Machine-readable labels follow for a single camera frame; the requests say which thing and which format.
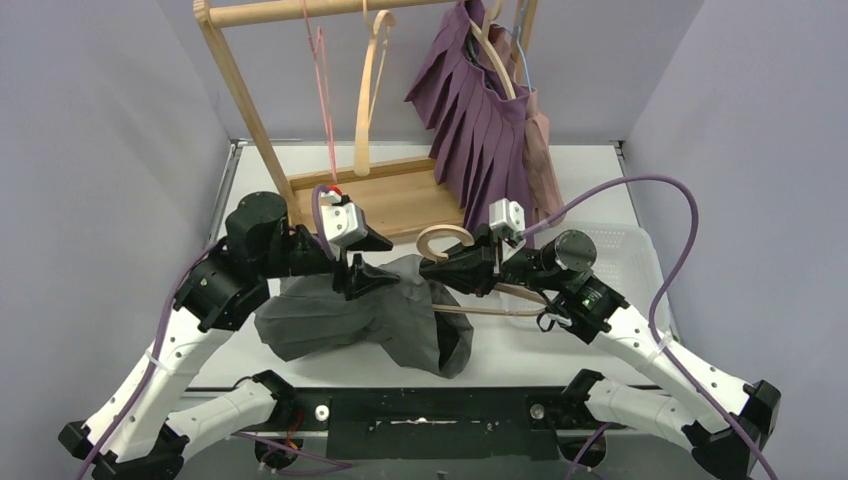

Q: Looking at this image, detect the wooden hanger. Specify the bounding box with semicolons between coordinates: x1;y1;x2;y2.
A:
416;224;571;316
469;0;516;100
353;0;396;177

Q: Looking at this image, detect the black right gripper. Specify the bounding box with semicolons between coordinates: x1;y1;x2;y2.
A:
420;224;568;298

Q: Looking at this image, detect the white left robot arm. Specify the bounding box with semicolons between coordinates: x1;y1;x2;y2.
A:
59;185;397;479

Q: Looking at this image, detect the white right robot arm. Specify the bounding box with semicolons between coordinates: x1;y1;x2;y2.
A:
416;225;781;479

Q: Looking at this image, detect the white plastic basket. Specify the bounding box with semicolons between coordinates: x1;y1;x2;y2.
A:
493;220;677;335

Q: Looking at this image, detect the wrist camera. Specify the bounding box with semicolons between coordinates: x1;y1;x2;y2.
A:
489;198;525;247
319;186;368;248

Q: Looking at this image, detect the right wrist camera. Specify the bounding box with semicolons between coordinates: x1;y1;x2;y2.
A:
489;198;525;247

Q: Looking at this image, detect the grey green skirt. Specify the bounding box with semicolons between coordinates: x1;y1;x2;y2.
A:
254;254;474;379

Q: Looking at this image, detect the pink pleated skirt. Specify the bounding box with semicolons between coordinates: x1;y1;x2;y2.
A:
493;23;569;227

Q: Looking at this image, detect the blue wire hanger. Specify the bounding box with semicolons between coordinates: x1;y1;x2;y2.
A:
487;1;536;99

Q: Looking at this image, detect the wooden hanger rack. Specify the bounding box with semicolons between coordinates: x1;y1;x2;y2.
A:
194;1;464;239

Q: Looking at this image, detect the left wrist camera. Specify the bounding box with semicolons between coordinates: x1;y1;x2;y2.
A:
319;186;368;248

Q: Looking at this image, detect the pink wire hanger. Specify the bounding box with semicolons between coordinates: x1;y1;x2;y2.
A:
300;0;338;183

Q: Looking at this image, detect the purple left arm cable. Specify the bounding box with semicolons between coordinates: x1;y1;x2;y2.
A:
76;184;346;480

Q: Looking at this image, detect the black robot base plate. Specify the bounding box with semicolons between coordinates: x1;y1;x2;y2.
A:
254;387;600;461

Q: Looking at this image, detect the purple skirt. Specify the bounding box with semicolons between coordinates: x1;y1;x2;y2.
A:
406;1;533;230

